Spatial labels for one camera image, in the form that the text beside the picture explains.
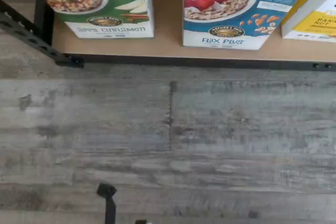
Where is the blue flax oatmeal box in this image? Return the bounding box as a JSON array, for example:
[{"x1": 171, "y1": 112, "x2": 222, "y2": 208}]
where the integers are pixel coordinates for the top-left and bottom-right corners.
[{"x1": 183, "y1": 0, "x2": 307, "y2": 50}]

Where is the green apple cinnamon oatmeal box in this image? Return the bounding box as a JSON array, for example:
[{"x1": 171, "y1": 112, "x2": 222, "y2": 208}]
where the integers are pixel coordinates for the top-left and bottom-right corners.
[{"x1": 22, "y1": 0, "x2": 155, "y2": 39}]

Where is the yellow granola box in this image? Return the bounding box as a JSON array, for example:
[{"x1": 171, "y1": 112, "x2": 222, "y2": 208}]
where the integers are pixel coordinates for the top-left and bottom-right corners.
[{"x1": 280, "y1": 0, "x2": 336, "y2": 43}]

